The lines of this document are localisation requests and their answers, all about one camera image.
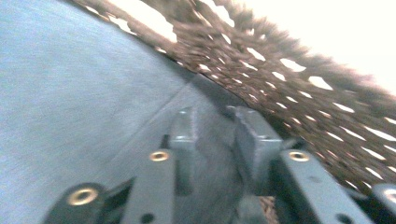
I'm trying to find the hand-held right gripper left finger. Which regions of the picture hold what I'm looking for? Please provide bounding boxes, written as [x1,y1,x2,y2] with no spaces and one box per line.
[167,106,200,198]

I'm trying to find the dark brown wicker basket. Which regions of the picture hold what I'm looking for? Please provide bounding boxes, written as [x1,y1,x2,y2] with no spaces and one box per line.
[69,0,396,224]

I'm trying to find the black pants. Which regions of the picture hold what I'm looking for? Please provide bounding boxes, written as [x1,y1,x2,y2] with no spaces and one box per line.
[0,0,250,224]

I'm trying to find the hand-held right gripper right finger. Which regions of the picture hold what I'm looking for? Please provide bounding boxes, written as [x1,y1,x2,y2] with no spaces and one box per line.
[232,105,284,198]

